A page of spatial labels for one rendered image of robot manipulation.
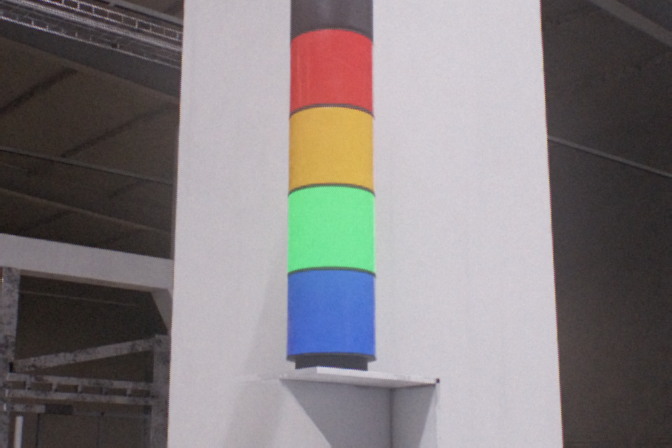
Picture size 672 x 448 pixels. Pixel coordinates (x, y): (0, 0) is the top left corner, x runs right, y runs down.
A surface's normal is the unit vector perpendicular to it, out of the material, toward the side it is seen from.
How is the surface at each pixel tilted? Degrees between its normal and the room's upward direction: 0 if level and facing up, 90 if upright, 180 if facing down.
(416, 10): 90
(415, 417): 90
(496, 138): 90
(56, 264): 90
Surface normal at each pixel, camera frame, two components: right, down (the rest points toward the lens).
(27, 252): 0.65, -0.20
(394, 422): -0.76, -0.17
